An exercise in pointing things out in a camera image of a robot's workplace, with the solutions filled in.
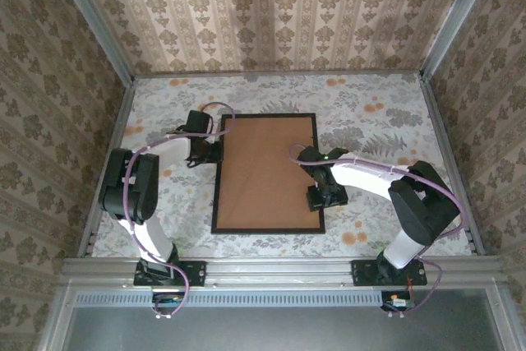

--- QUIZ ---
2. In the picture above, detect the brown backing board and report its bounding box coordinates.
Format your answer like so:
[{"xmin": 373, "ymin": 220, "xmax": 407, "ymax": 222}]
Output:
[{"xmin": 216, "ymin": 117, "xmax": 321, "ymax": 229}]

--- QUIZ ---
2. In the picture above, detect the black picture frame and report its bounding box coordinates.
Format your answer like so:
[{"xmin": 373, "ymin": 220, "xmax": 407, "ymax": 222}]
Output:
[{"xmin": 210, "ymin": 112, "xmax": 326, "ymax": 235}]

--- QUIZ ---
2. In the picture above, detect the floral patterned table covering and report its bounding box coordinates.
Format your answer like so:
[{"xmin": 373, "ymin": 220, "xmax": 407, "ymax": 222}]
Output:
[{"xmin": 90, "ymin": 73, "xmax": 473, "ymax": 258}]

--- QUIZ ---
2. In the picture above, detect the grey metal panel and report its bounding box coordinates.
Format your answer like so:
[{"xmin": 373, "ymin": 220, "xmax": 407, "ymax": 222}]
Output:
[{"xmin": 61, "ymin": 288, "xmax": 507, "ymax": 351}]

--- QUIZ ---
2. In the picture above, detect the aluminium side rail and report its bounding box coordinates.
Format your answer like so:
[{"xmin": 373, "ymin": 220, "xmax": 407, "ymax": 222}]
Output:
[
  {"xmin": 418, "ymin": 73, "xmax": 487, "ymax": 256},
  {"xmin": 76, "ymin": 81, "xmax": 137, "ymax": 258}
]

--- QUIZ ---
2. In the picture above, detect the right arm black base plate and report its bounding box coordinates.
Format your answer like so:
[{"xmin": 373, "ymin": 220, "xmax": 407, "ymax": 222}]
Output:
[{"xmin": 351, "ymin": 259, "xmax": 427, "ymax": 287}]

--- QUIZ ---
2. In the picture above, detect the long aluminium mounting rail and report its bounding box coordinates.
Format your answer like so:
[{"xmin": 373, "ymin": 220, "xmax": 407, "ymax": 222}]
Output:
[{"xmin": 61, "ymin": 255, "xmax": 503, "ymax": 289}]

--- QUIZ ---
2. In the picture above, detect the grey slotted cable duct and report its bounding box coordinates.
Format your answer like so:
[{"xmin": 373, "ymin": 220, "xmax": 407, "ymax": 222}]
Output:
[{"xmin": 73, "ymin": 289, "xmax": 385, "ymax": 307}]

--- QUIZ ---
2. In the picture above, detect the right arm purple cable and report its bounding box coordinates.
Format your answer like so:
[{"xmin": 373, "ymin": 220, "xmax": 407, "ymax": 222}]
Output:
[{"xmin": 288, "ymin": 143, "xmax": 472, "ymax": 320}]

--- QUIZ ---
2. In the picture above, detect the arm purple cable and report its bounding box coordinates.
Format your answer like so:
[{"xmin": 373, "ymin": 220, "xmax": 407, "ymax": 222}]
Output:
[
  {"xmin": 122, "ymin": 101, "xmax": 236, "ymax": 320},
  {"xmin": 288, "ymin": 143, "xmax": 472, "ymax": 320}
]

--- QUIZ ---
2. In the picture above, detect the aluminium corner post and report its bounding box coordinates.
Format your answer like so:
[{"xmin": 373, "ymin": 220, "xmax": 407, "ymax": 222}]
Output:
[
  {"xmin": 48, "ymin": 0, "xmax": 136, "ymax": 87},
  {"xmin": 419, "ymin": 0, "xmax": 501, "ymax": 81}
]

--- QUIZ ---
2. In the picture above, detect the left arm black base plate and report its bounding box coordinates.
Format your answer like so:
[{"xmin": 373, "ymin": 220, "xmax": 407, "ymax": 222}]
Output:
[{"xmin": 133, "ymin": 260, "xmax": 206, "ymax": 288}]

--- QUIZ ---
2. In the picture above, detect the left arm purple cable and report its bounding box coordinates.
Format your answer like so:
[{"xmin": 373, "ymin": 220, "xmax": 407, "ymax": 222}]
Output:
[{"xmin": 122, "ymin": 101, "xmax": 236, "ymax": 320}]

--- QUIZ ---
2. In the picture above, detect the aluminium frame beam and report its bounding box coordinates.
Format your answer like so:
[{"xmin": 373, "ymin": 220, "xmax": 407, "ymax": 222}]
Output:
[
  {"xmin": 36, "ymin": 280, "xmax": 77, "ymax": 351},
  {"xmin": 487, "ymin": 280, "xmax": 526, "ymax": 351}
]

